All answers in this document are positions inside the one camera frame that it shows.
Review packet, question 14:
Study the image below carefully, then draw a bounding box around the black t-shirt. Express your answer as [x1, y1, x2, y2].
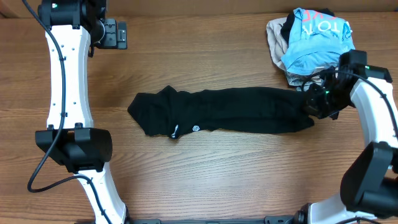
[127, 86, 314, 139]

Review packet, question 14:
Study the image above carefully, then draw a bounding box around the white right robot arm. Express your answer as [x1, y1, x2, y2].
[289, 50, 397, 223]

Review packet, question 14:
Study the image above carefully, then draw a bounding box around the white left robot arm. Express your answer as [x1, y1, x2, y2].
[33, 0, 131, 223]

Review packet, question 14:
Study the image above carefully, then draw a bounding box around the grey denim folded garment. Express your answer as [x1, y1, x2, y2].
[285, 72, 323, 91]

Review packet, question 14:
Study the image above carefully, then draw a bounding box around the light blue printed t-shirt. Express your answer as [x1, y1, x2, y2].
[282, 7, 355, 75]

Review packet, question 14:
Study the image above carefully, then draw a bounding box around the beige folded garment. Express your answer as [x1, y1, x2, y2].
[266, 17, 288, 74]

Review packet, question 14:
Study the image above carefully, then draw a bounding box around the black garment in pile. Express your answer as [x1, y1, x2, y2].
[280, 8, 335, 42]

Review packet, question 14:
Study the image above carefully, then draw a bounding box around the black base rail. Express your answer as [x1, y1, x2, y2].
[130, 215, 294, 224]

